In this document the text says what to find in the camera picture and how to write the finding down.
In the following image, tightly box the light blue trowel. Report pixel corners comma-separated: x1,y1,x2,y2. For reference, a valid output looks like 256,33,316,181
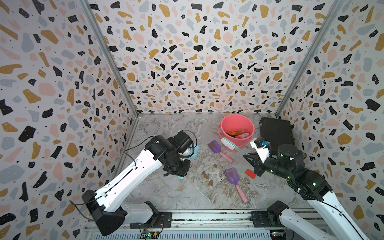
178,143,200,161

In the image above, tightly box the purple trowel pink handle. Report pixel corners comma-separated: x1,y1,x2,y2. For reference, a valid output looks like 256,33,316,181
225,168,249,204
235,133,250,139
208,140,234,163

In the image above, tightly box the yellow trowel wooden handle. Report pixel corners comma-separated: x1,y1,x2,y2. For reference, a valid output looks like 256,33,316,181
228,130,245,137

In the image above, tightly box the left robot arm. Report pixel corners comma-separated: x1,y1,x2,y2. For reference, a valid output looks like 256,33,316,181
82,130,200,236

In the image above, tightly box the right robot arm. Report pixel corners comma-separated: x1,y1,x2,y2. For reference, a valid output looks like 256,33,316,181
244,139,368,240

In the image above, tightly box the pink plastic bucket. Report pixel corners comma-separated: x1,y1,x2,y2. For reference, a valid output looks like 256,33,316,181
219,114,255,149

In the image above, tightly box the black case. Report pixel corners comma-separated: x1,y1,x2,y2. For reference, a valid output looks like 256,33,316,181
260,117,295,150

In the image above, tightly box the red block front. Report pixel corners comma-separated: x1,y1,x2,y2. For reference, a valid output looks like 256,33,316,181
245,169,257,179

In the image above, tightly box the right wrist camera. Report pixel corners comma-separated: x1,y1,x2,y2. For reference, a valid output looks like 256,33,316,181
250,137,271,163

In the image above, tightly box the purple trowel pink handle back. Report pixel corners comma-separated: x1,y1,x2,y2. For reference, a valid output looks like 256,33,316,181
208,140,234,163

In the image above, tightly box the purple trowel pink handle front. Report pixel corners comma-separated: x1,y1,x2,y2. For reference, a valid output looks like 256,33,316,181
225,168,249,204

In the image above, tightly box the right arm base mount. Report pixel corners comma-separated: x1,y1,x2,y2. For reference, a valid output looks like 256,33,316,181
250,211,279,228

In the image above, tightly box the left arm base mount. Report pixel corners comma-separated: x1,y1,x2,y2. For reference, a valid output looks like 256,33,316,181
130,211,173,230

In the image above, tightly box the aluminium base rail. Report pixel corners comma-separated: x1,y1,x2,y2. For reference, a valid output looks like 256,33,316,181
80,209,334,240

